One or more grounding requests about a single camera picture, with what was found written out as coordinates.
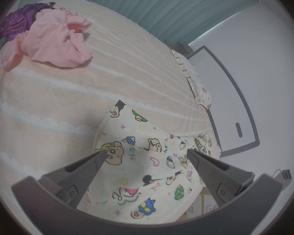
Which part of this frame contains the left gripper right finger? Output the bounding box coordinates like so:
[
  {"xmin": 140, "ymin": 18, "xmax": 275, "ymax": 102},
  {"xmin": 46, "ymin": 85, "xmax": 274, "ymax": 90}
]
[{"xmin": 187, "ymin": 148, "xmax": 256, "ymax": 208}]

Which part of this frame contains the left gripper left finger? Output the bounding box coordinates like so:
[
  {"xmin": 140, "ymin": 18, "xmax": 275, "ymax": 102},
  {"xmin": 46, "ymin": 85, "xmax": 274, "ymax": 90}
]
[{"xmin": 39, "ymin": 150, "xmax": 109, "ymax": 209}]

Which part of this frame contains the bed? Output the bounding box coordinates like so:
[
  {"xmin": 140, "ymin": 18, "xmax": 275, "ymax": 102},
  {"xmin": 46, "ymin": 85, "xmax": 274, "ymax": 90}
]
[{"xmin": 0, "ymin": 0, "xmax": 261, "ymax": 215}]

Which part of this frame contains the wooden bedside table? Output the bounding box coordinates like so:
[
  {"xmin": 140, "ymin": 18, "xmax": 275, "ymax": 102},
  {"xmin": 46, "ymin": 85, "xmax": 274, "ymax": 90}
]
[{"xmin": 184, "ymin": 187, "xmax": 220, "ymax": 220}]

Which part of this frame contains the cream figure printed pillow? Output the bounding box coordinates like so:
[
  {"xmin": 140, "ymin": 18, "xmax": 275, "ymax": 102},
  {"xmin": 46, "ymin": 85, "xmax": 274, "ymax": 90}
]
[
  {"xmin": 87, "ymin": 99, "xmax": 204, "ymax": 224},
  {"xmin": 195, "ymin": 134, "xmax": 222, "ymax": 157}
]

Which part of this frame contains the white small printed pillow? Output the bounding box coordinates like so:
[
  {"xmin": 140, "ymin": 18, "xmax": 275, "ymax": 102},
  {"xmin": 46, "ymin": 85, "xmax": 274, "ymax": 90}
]
[{"xmin": 171, "ymin": 49, "xmax": 213, "ymax": 110}]

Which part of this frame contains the pink garment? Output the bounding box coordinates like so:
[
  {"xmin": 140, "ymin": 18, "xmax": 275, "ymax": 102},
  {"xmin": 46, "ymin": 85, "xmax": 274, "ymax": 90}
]
[{"xmin": 1, "ymin": 8, "xmax": 94, "ymax": 70}]

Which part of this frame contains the black purple flowered garment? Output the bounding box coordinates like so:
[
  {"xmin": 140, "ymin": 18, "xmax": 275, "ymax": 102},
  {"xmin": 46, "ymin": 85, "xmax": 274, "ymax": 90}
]
[{"xmin": 0, "ymin": 2, "xmax": 57, "ymax": 61}]

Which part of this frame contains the blue-green curtain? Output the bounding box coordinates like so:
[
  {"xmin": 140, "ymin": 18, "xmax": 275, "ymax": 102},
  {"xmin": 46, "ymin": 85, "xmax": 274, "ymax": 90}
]
[{"xmin": 17, "ymin": 0, "xmax": 261, "ymax": 46}]

